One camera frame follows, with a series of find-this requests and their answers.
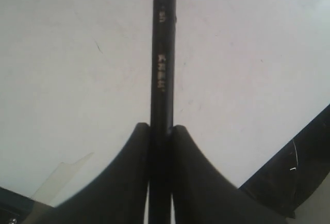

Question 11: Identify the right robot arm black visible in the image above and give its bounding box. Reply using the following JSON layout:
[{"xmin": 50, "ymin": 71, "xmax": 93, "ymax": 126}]
[{"xmin": 1, "ymin": 108, "xmax": 329, "ymax": 223}]

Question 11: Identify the black paintbrush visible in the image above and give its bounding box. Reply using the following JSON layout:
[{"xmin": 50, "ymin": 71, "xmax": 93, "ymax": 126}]
[{"xmin": 148, "ymin": 0, "xmax": 176, "ymax": 223}]

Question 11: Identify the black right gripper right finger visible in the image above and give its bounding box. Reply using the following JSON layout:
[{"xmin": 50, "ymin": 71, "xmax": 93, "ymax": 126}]
[{"xmin": 171, "ymin": 125, "xmax": 287, "ymax": 224}]

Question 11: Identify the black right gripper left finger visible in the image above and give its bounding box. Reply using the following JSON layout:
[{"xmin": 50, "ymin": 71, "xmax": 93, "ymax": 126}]
[{"xmin": 0, "ymin": 122, "xmax": 151, "ymax": 224}]

